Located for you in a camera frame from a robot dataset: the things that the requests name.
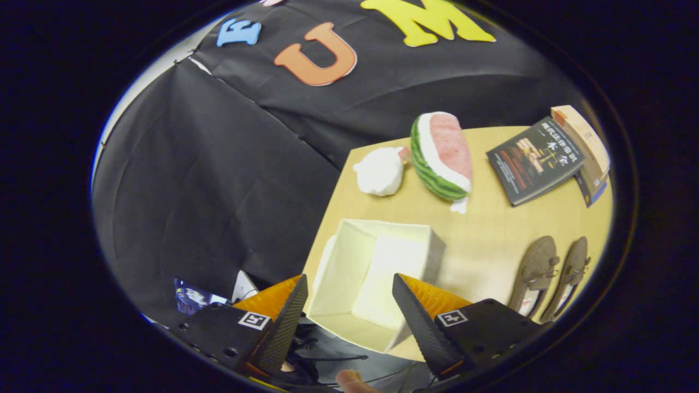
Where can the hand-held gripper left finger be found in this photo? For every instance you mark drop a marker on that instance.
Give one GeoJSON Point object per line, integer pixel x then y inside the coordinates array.
{"type": "Point", "coordinates": [284, 333]}

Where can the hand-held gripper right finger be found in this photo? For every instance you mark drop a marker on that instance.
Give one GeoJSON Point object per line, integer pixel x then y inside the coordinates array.
{"type": "Point", "coordinates": [423, 333]}

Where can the beige fabric storage box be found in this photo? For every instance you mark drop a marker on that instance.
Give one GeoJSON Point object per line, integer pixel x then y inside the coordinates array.
{"type": "Point", "coordinates": [341, 262]}

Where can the brown fuzzy slipper shoe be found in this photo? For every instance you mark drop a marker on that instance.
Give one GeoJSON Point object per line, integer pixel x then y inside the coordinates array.
{"type": "Point", "coordinates": [538, 262]}
{"type": "Point", "coordinates": [573, 267]}

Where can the blue printed packet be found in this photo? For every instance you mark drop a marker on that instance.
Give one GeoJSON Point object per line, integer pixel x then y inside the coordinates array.
{"type": "Point", "coordinates": [191, 297]}

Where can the white plush toy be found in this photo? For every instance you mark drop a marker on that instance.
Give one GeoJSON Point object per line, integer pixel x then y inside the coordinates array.
{"type": "Point", "coordinates": [379, 172]}

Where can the watermelon slice plush toy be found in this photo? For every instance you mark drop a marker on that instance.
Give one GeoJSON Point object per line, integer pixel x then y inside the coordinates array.
{"type": "Point", "coordinates": [445, 153]}

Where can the black cover book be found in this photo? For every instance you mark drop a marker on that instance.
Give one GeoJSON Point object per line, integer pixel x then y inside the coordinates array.
{"type": "Point", "coordinates": [532, 161]}

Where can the blue cover book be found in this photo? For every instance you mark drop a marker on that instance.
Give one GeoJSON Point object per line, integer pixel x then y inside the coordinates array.
{"type": "Point", "coordinates": [592, 188]}

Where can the beige cover book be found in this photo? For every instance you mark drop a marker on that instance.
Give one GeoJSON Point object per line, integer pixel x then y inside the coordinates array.
{"type": "Point", "coordinates": [581, 134]}

